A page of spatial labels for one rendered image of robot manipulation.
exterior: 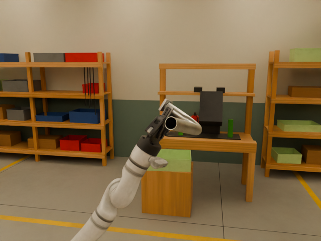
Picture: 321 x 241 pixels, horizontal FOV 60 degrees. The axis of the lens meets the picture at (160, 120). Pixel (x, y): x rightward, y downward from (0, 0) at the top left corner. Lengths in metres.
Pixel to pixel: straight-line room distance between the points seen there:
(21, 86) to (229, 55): 4.09
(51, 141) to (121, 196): 5.29
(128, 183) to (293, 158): 4.72
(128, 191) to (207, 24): 4.88
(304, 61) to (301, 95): 0.57
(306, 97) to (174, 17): 2.77
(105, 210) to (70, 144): 4.97
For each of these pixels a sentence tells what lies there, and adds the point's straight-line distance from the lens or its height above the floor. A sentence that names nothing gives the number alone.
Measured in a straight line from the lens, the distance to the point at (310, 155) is 5.53.
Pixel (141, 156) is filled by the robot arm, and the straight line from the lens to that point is 0.86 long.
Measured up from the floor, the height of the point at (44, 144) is 0.35.
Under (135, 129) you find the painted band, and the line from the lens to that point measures 5.89.
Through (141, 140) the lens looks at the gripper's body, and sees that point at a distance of 0.86.
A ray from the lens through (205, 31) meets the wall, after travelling 5.55.
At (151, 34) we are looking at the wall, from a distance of 5.67.
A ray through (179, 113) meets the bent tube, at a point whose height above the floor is 1.86.
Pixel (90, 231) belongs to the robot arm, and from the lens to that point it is 0.99.
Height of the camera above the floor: 2.00
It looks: 12 degrees down
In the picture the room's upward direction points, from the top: straight up
